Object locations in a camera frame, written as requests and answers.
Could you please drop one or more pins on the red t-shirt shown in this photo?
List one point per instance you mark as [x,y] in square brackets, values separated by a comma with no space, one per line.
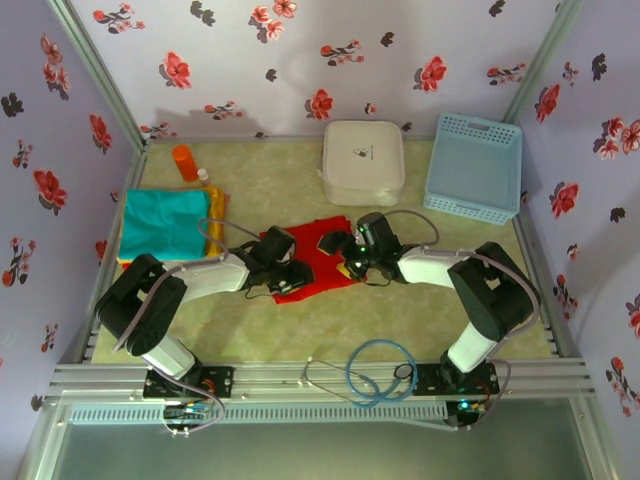
[307,240]

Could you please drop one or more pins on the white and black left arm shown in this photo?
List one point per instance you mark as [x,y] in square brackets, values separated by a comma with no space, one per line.
[210,275]

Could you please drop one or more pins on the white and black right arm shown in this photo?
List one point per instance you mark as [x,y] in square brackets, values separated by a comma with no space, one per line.
[430,265]

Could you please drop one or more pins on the folded yellow t-shirt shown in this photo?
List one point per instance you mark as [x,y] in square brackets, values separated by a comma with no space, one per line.
[217,210]

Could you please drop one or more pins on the white zip case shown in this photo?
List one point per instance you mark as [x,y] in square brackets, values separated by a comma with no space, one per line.
[362,155]

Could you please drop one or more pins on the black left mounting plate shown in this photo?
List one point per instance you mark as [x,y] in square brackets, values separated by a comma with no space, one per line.
[220,380]

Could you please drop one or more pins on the black mounting plate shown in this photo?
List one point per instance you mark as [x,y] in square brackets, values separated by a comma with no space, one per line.
[220,380]
[430,380]

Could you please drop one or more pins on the blue stethoscope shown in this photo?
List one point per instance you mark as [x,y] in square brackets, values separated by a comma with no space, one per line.
[404,371]

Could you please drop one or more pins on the small white-capped vial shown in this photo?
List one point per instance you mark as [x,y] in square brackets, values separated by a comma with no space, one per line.
[203,176]

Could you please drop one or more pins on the folded teal t-shirt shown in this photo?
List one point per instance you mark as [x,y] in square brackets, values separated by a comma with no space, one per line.
[160,220]

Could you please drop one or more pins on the light blue perforated basket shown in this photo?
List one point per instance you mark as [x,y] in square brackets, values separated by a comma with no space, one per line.
[472,170]

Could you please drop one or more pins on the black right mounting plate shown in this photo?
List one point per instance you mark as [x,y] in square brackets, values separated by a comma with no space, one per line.
[430,380]

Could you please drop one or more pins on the orange pill bottle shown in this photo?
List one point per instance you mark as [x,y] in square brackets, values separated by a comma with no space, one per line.
[186,165]

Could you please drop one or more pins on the left circuit board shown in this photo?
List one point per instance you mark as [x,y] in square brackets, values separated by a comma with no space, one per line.
[185,411]

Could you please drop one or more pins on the circuit board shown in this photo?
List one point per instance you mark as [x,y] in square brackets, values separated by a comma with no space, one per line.
[185,411]
[465,406]

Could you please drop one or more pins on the right circuit board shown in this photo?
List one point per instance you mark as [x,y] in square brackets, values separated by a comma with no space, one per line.
[465,406]

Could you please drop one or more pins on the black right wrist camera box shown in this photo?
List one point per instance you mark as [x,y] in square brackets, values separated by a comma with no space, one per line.
[378,229]

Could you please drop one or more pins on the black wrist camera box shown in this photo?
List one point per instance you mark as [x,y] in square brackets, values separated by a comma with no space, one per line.
[378,229]
[279,242]

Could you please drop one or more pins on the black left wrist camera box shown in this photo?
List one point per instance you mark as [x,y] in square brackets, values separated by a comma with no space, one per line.
[279,242]

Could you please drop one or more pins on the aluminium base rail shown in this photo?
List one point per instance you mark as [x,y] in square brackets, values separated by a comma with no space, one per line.
[280,382]

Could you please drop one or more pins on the aluminium left side rail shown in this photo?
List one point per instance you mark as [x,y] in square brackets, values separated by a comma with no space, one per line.
[135,170]

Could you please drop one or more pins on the aluminium left corner post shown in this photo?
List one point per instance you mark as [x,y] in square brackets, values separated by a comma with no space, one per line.
[100,75]

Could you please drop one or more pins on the aluminium corner post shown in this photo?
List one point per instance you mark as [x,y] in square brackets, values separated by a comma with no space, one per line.
[542,57]
[100,75]

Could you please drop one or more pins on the aluminium right corner post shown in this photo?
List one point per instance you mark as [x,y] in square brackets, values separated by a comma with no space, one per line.
[542,57]

